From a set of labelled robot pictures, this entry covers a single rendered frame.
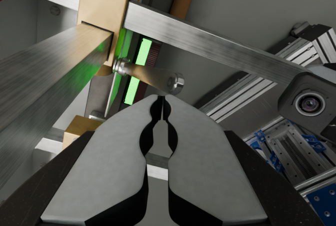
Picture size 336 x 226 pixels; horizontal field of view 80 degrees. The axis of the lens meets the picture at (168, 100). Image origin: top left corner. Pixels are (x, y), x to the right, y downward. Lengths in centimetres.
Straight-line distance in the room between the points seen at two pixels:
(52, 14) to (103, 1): 32
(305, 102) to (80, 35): 21
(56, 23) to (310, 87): 51
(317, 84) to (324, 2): 116
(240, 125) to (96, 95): 88
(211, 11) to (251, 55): 87
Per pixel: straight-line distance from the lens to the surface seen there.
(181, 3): 104
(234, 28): 119
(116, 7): 25
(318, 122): 22
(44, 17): 57
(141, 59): 44
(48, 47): 18
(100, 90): 49
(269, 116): 123
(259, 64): 30
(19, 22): 53
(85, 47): 19
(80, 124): 38
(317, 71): 34
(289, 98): 22
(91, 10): 26
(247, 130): 124
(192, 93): 127
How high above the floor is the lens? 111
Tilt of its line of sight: 60 degrees down
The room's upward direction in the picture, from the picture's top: 180 degrees counter-clockwise
